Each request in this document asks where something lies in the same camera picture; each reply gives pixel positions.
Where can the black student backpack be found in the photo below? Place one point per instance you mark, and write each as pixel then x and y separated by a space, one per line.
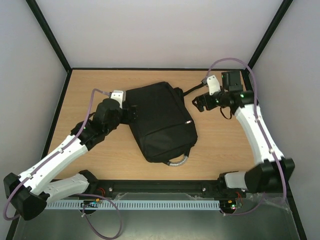
pixel 162 126

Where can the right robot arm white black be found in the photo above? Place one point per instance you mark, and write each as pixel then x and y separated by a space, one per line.
pixel 271 170

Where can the black frame rail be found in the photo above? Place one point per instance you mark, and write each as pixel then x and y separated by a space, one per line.
pixel 202 188

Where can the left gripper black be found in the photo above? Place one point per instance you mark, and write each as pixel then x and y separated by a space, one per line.
pixel 135 115

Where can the light blue cable duct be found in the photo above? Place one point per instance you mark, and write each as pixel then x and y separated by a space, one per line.
pixel 202 205

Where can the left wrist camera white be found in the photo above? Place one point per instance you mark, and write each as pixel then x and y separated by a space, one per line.
pixel 119 96

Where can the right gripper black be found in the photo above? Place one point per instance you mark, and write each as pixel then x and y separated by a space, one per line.
pixel 206 102

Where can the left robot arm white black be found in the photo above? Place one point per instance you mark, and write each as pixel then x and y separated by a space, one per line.
pixel 30 191

